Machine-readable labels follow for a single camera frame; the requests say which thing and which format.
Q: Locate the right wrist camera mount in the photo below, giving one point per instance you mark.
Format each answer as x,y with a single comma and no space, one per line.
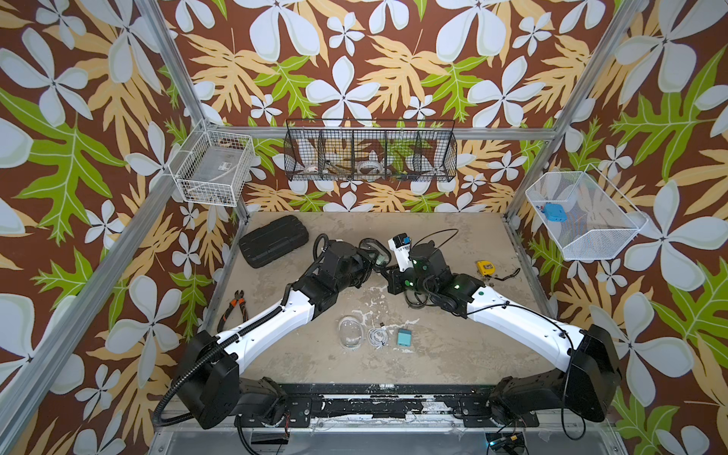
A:
400,246

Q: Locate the orange handled pliers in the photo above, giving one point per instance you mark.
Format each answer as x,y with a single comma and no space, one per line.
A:
238,302

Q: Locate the white wire basket left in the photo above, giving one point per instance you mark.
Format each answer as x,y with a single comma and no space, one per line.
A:
211,166

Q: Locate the white wire basket right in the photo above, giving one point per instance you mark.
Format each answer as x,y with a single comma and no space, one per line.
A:
601,222

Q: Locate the yellow tape measure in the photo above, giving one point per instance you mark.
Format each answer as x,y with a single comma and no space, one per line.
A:
485,268

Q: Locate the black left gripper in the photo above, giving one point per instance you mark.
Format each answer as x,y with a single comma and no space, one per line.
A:
364,262

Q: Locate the black wire basket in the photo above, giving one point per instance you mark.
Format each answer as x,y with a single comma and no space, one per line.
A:
411,150

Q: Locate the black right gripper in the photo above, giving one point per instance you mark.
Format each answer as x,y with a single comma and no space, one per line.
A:
394,282

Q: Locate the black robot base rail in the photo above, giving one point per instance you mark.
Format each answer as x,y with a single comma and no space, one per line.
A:
299,405

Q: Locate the white wire basket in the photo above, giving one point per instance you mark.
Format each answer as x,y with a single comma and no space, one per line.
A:
211,166
601,222

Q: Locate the teal charger plug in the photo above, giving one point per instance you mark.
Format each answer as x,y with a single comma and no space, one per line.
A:
404,338

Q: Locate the blue object in basket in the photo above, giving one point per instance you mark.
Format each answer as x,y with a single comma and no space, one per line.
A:
554,213

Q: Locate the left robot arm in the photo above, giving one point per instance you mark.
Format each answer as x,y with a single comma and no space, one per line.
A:
208,386

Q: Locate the black ribbed hard case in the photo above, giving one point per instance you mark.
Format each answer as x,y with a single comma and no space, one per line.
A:
273,241

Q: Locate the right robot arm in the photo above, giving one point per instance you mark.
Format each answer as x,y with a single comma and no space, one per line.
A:
586,371

